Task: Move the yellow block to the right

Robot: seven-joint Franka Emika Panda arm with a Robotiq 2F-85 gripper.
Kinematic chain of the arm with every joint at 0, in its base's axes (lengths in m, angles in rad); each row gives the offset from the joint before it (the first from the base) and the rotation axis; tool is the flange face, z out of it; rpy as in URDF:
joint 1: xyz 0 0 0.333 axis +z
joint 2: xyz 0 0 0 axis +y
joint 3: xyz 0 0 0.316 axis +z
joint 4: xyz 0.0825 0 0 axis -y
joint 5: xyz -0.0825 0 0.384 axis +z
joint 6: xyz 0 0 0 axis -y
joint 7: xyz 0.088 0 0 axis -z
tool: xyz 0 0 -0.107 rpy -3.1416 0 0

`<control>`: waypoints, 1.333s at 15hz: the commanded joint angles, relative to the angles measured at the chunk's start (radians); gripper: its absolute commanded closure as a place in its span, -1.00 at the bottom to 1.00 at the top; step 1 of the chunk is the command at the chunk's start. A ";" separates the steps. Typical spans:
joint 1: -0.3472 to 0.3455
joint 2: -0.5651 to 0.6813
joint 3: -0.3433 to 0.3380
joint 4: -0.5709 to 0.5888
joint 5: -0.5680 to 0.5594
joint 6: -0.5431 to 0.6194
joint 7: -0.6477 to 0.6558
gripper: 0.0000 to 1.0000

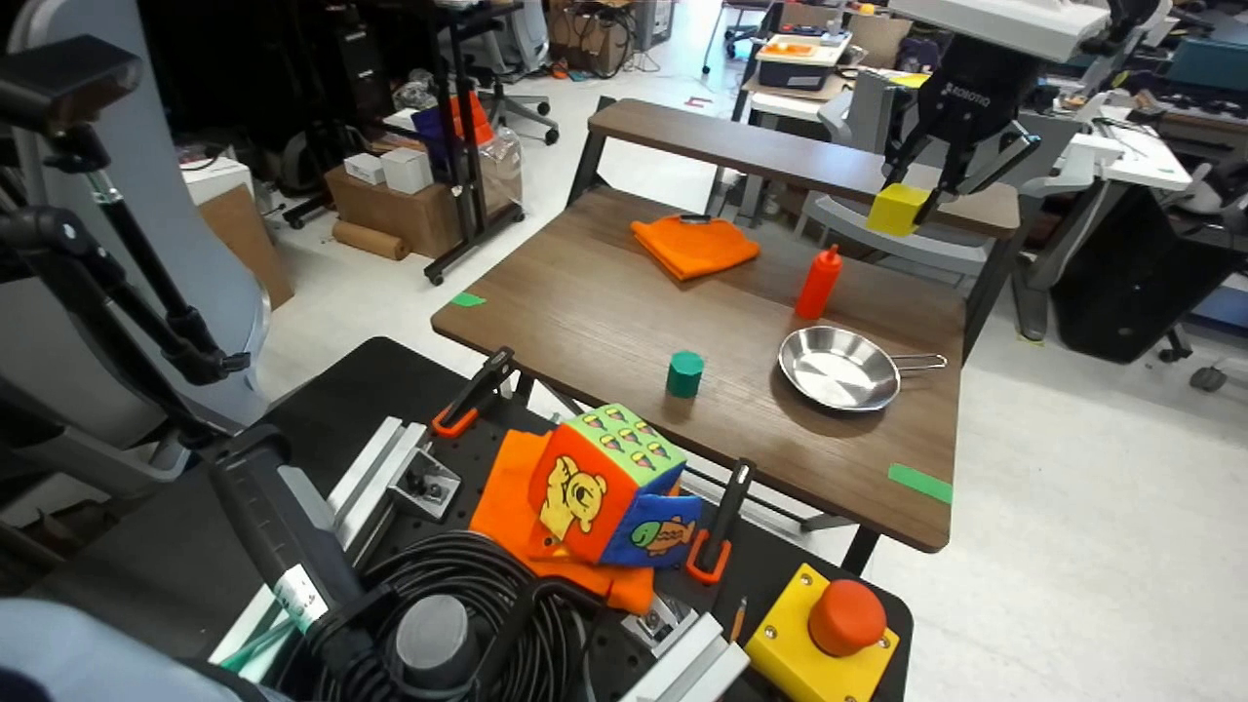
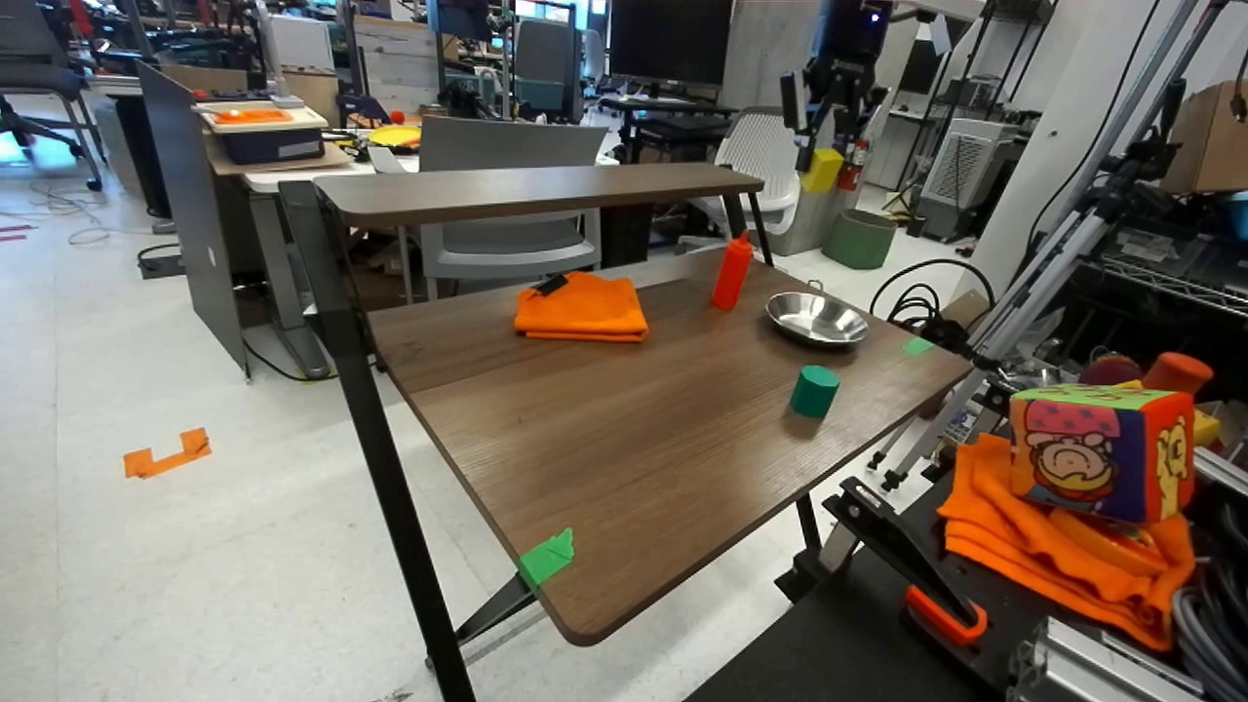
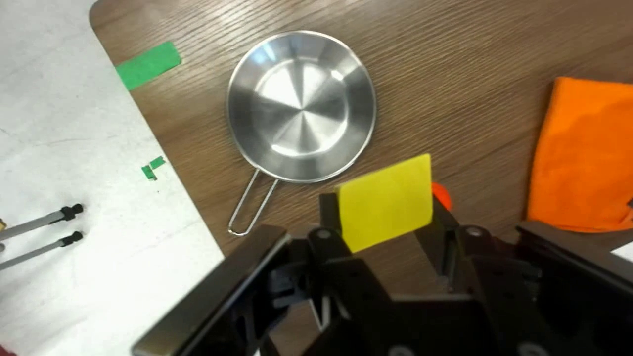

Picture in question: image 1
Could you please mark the black metal floor stand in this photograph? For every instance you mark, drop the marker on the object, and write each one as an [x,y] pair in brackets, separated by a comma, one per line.
[462,141]

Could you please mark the orange folded cloth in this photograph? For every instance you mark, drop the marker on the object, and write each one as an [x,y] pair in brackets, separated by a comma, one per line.
[695,246]

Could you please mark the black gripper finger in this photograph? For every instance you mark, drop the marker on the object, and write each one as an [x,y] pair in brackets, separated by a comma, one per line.
[964,172]
[905,155]

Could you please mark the grey chair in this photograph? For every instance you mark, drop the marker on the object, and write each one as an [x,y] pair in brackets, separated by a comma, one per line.
[911,255]

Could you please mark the yellow emergency stop box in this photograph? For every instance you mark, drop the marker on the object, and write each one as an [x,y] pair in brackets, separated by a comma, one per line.
[821,645]

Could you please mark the black orange clamp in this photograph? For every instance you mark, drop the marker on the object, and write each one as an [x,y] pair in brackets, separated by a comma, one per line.
[721,528]
[472,394]

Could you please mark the silver metal pan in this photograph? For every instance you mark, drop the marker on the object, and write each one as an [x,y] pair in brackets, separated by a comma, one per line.
[840,368]

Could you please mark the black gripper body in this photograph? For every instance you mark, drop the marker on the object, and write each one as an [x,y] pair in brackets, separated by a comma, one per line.
[978,95]

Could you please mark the red squeeze bottle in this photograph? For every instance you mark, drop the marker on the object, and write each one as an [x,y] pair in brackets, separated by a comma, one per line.
[821,285]

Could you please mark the brown cardboard box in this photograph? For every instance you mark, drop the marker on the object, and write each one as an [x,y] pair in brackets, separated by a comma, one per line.
[394,208]

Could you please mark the brown wooden shelf riser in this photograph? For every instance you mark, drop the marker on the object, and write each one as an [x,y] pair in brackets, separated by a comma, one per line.
[765,155]

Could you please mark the green tape strip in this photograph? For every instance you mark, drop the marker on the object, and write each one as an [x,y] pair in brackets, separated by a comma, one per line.
[922,484]
[469,303]

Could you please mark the green cylinder block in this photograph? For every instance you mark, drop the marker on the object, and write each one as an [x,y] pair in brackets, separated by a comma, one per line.
[683,373]

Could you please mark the yellow cube block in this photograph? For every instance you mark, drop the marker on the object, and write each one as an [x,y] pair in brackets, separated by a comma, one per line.
[898,208]

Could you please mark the colourful soft toy cube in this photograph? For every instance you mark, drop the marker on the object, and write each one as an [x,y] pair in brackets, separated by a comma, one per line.
[610,484]

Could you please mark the silver aluminium rail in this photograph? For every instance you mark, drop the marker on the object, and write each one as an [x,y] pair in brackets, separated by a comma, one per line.
[690,658]
[378,472]

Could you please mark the black perforated base board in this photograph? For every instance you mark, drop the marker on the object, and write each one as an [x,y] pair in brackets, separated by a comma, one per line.
[366,393]

